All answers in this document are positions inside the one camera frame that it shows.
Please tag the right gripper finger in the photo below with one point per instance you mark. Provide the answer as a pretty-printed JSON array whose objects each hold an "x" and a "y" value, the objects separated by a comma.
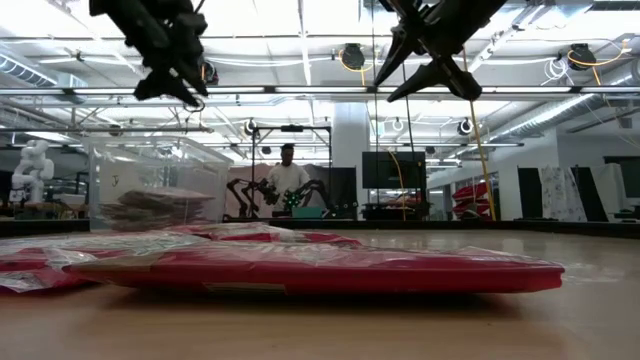
[
  {"x": 396, "y": 55},
  {"x": 465, "y": 82}
]

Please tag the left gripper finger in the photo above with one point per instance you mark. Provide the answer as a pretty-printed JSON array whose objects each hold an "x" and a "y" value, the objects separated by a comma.
[
  {"x": 155, "y": 86},
  {"x": 192, "y": 90}
]

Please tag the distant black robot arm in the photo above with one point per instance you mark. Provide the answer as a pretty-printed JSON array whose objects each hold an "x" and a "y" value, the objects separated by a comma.
[
  {"x": 310, "y": 187},
  {"x": 267, "y": 190}
]

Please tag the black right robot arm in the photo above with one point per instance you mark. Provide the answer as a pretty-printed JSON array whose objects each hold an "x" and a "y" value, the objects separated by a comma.
[{"x": 490, "y": 10}]

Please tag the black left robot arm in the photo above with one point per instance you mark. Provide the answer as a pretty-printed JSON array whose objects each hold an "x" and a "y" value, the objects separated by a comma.
[{"x": 135, "y": 20}]

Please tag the long ceiling light strip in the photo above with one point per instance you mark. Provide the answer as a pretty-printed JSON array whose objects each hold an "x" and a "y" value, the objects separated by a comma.
[
  {"x": 320, "y": 90},
  {"x": 450, "y": 145}
]

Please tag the clear plastic bin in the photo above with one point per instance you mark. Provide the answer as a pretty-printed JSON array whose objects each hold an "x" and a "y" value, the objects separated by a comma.
[{"x": 210, "y": 165}]

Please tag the white pillar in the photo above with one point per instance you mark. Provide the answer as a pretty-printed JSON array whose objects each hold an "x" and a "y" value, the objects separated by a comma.
[{"x": 350, "y": 135}]

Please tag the white paper label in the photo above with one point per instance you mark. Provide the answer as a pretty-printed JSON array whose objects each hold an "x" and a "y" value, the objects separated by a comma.
[{"x": 122, "y": 182}]

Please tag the red stacked objects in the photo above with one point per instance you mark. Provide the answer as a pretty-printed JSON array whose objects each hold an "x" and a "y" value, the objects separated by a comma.
[{"x": 470, "y": 192}]

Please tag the black television screen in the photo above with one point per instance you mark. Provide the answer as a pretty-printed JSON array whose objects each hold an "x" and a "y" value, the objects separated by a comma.
[{"x": 375, "y": 170}]

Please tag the black standing panel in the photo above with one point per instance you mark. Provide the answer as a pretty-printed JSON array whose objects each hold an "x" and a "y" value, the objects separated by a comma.
[{"x": 527, "y": 192}]

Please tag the person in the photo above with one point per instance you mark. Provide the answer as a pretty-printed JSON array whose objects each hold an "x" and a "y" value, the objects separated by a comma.
[{"x": 287, "y": 180}]

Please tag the black cabinet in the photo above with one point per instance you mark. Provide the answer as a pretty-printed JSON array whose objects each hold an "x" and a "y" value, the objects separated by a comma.
[{"x": 345, "y": 190}]

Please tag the white patterned cloth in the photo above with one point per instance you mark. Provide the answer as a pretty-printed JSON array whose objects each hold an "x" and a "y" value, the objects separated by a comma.
[{"x": 560, "y": 192}]

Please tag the white humanoid robot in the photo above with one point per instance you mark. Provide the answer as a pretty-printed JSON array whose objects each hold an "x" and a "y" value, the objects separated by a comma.
[{"x": 32, "y": 170}]

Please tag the wooden distant table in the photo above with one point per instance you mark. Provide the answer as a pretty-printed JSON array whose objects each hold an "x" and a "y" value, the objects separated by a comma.
[{"x": 50, "y": 207}]

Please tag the teal box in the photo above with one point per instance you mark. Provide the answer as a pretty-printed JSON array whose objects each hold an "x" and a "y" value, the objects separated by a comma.
[{"x": 307, "y": 212}]

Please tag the white standing panel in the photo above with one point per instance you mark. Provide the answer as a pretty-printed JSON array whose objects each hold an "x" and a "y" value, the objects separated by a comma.
[{"x": 612, "y": 185}]

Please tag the black monitor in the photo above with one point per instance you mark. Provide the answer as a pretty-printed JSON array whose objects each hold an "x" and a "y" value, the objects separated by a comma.
[{"x": 632, "y": 175}]

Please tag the silver ventilation duct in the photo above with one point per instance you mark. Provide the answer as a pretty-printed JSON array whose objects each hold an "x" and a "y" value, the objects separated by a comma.
[
  {"x": 20, "y": 70},
  {"x": 550, "y": 117}
]

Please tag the black distant rig frame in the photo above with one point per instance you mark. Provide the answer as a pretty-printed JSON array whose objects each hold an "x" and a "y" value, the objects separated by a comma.
[{"x": 291, "y": 128}]

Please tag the black metal table frame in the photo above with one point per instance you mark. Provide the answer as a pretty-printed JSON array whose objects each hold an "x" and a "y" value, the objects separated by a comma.
[{"x": 400, "y": 223}]

